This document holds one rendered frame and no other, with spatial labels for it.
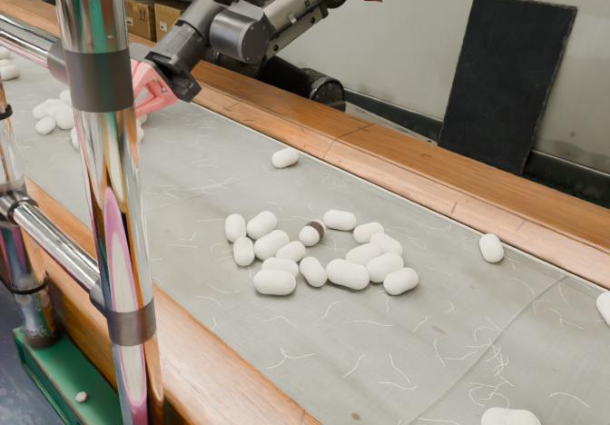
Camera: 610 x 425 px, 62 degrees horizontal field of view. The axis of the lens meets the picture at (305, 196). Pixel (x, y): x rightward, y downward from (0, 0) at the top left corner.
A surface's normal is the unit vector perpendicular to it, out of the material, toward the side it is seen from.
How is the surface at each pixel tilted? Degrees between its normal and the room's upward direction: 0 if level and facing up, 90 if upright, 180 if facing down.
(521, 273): 0
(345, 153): 45
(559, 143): 88
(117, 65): 90
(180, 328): 0
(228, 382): 0
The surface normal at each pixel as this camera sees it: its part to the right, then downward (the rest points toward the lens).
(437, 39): -0.67, 0.32
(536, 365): 0.07, -0.87
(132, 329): 0.35, 0.48
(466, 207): -0.43, -0.39
